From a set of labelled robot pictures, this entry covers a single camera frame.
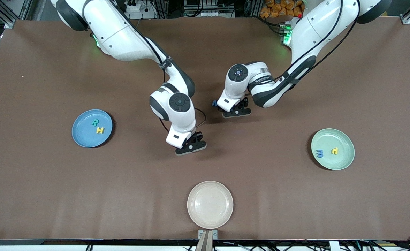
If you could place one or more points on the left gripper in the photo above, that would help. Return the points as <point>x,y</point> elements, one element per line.
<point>245,102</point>

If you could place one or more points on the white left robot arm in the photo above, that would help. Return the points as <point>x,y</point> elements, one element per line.
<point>316,31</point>

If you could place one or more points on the blue foam letter E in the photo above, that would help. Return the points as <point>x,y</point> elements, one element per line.
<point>319,153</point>

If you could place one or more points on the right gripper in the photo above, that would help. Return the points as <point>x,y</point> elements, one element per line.
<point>198,135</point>

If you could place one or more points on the white power strip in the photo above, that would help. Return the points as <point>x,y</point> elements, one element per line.
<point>142,12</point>

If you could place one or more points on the green plate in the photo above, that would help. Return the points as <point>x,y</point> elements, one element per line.
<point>341,162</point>

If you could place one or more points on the black equipment rack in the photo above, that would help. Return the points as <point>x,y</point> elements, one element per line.
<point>208,10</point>

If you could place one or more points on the cream plate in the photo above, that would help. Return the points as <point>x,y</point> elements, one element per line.
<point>210,205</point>

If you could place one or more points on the orange snack packets pile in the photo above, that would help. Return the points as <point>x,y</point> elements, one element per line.
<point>278,8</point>

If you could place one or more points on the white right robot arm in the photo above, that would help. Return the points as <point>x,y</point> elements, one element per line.
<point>121,38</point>

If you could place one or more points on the yellow foam letter H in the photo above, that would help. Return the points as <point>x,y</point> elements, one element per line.
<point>100,130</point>

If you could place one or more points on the blue plate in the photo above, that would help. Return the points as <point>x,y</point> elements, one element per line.
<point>83,136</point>

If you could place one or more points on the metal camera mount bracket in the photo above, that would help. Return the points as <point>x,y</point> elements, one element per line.
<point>207,238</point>

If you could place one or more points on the teal foam letter R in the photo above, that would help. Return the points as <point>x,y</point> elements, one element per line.
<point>93,122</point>

